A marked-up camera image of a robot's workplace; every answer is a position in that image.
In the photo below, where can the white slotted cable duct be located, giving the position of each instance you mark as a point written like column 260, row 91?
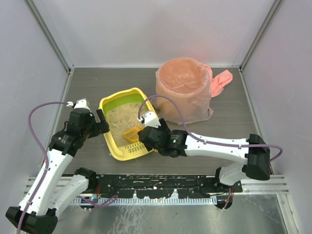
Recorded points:
column 164, row 201

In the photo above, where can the aluminium frame rail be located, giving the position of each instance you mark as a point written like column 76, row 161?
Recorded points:
column 275, row 185

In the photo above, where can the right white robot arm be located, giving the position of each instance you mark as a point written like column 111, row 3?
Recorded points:
column 250, row 157

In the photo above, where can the orange litter scoop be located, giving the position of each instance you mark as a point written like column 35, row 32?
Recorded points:
column 131, row 135

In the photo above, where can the pink cloth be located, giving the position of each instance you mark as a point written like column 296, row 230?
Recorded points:
column 218, row 82

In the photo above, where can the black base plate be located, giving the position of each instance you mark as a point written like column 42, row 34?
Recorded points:
column 156, row 186

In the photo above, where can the bin with pink bag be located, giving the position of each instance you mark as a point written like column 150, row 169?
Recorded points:
column 186, row 81

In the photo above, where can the yellow green litter box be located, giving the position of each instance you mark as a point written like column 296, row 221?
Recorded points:
column 132, row 150

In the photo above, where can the beige cat litter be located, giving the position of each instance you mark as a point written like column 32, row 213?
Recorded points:
column 121, row 119

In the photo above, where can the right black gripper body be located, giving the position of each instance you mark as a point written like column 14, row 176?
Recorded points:
column 146, row 137

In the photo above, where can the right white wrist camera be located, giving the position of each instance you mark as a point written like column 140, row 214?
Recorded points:
column 149, row 119

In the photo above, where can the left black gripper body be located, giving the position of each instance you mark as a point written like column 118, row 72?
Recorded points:
column 96, row 125

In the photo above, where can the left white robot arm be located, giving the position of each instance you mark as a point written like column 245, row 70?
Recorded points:
column 38, row 212

